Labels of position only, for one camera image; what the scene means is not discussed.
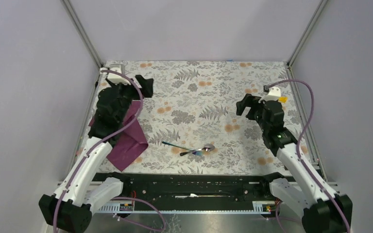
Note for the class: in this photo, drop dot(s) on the left aluminium frame post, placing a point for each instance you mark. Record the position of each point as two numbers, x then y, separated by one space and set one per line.
82 33

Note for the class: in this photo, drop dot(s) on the yellow plastic piece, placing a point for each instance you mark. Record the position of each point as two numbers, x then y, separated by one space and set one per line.
283 99

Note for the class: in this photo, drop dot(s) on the floral patterned tablecloth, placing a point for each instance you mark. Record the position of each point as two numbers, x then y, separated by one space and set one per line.
194 104

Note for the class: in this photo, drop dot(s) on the iridescent fork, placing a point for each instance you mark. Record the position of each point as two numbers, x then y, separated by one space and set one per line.
183 148

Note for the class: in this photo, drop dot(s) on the right aluminium frame post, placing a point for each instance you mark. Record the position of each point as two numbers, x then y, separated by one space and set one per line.
314 19

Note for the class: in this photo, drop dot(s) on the purple cloth napkin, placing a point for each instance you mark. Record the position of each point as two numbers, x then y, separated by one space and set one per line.
128 144

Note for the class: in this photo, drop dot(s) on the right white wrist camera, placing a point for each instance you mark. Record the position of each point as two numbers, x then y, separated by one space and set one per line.
272 94

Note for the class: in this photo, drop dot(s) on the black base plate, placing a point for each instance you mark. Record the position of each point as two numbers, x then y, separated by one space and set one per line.
195 192

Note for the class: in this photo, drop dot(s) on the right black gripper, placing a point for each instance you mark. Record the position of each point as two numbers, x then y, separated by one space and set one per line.
251 101

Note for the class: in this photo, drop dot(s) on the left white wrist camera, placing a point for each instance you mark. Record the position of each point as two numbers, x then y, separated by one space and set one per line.
114 74

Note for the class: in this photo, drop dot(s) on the slotted cable duct rail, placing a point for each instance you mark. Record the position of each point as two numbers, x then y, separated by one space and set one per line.
256 207

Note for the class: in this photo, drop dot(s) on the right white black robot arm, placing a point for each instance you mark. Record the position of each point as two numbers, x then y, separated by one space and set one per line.
320 207

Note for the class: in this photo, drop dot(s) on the iridescent spoon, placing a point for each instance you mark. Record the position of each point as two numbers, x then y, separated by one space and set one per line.
207 148

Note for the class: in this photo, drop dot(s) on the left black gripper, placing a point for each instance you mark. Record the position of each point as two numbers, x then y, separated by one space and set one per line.
145 84

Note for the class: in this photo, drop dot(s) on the aluminium frame post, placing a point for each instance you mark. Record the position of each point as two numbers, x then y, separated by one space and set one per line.
82 33
314 19

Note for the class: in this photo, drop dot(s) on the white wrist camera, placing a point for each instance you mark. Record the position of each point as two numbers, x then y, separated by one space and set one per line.
114 74
272 94

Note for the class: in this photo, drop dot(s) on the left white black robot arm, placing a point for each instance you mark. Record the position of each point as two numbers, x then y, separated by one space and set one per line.
114 134

